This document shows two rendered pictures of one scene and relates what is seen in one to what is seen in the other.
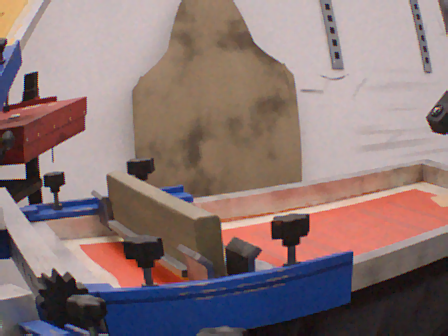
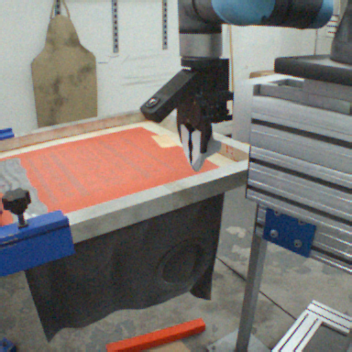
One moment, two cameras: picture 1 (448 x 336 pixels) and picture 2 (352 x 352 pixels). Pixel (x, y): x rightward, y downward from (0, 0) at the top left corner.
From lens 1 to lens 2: 73 cm
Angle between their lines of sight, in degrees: 21
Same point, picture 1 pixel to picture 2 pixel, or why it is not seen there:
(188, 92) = (53, 65)
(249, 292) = not seen: outside the picture
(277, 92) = (88, 64)
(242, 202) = (38, 135)
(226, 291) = not seen: outside the picture
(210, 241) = not seen: outside the picture
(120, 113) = (27, 73)
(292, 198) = (64, 131)
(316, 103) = (104, 67)
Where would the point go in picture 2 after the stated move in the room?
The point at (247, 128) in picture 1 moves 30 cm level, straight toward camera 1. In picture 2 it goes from (76, 79) to (73, 85)
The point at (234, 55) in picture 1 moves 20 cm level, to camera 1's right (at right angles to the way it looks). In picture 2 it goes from (71, 49) to (97, 47)
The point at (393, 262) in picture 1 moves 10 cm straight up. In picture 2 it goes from (109, 221) to (104, 165)
